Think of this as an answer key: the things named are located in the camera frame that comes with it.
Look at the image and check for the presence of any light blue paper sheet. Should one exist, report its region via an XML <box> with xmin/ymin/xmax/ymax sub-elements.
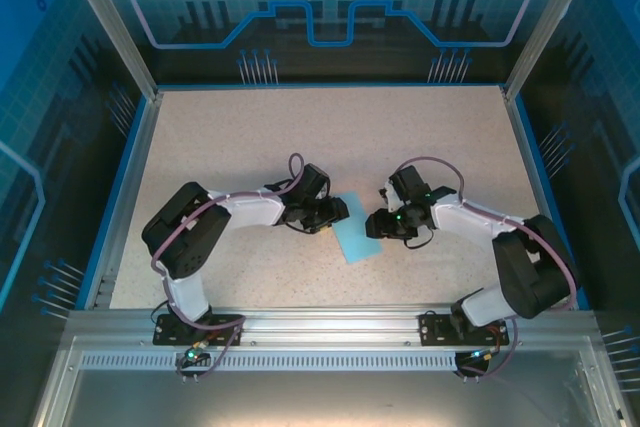
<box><xmin>331</xmin><ymin>190</ymin><xmax>387</xmax><ymax>265</ymax></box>

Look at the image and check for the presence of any blue table edge border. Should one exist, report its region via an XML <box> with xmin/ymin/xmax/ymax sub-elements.
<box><xmin>74</xmin><ymin>81</ymin><xmax>594</xmax><ymax>312</ymax></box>

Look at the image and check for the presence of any blue printed grid panel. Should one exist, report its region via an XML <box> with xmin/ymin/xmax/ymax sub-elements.
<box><xmin>514</xmin><ymin>0</ymin><xmax>640</xmax><ymax>427</ymax></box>
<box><xmin>0</xmin><ymin>0</ymin><xmax>151</xmax><ymax>427</ymax></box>

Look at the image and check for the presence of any thin black right gripper cable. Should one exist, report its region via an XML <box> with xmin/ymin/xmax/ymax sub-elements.
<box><xmin>403</xmin><ymin>226</ymin><xmax>436</xmax><ymax>251</ymax></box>

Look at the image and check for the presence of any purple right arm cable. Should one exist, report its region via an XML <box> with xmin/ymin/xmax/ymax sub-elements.
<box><xmin>397</xmin><ymin>155</ymin><xmax>581</xmax><ymax>383</ymax></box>

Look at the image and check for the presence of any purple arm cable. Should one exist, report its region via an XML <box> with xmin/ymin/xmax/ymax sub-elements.
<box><xmin>151</xmin><ymin>152</ymin><xmax>305</xmax><ymax>384</ymax></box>
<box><xmin>397</xmin><ymin>155</ymin><xmax>581</xmax><ymax>383</ymax></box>

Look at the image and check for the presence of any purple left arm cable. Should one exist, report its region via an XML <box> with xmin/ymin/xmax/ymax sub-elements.
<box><xmin>151</xmin><ymin>152</ymin><xmax>305</xmax><ymax>384</ymax></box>

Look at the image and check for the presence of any aluminium mounting rail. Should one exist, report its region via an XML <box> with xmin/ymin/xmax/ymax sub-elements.
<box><xmin>64</xmin><ymin>302</ymin><xmax>601</xmax><ymax>348</ymax></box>

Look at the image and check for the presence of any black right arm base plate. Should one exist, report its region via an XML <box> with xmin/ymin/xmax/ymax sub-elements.
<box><xmin>418</xmin><ymin>311</ymin><xmax>512</xmax><ymax>347</ymax></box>

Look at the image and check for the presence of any slotted aluminium cable duct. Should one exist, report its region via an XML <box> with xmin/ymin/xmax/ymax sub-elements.
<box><xmin>78</xmin><ymin>352</ymin><xmax>596</xmax><ymax>373</ymax></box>

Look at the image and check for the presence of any cable connector with green light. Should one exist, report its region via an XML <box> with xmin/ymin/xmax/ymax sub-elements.
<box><xmin>455</xmin><ymin>346</ymin><xmax>501</xmax><ymax>378</ymax></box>
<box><xmin>175</xmin><ymin>339</ymin><xmax>211</xmax><ymax>366</ymax></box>

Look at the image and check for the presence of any aluminium side rail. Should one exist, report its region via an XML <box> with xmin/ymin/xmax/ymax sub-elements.
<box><xmin>83</xmin><ymin>91</ymin><xmax>164</xmax><ymax>311</ymax></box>

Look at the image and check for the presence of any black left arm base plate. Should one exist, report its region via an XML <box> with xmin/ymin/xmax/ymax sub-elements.
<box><xmin>152</xmin><ymin>313</ymin><xmax>245</xmax><ymax>347</ymax></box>

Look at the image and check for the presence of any aluminium frame post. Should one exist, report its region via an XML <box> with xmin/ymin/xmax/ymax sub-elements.
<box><xmin>56</xmin><ymin>0</ymin><xmax>164</xmax><ymax>101</ymax></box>
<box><xmin>502</xmin><ymin>0</ymin><xmax>604</xmax><ymax>101</ymax></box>

